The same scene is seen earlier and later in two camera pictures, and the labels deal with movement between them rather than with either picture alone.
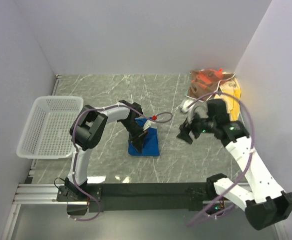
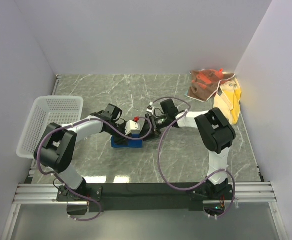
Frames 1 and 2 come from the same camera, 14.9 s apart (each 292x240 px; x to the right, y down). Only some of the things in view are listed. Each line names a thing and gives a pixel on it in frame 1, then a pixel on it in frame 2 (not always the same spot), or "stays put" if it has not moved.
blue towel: (150, 146) -> (134, 142)
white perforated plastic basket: (47, 135) stays put
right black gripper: (186, 128) -> (152, 135)
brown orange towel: (205, 81) stays put
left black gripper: (138, 139) -> (121, 140)
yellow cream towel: (230, 91) stays put
